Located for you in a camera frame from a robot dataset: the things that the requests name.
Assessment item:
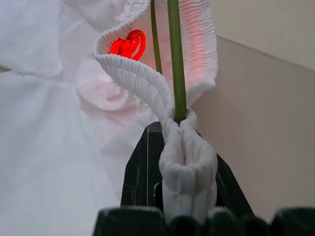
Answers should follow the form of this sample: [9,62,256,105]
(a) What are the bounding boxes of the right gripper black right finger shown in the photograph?
[216,154,254,217]

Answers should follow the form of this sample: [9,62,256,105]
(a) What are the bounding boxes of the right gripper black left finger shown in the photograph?
[120,121,165,212]

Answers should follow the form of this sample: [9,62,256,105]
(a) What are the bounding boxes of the white shorts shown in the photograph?
[0,0,220,226]

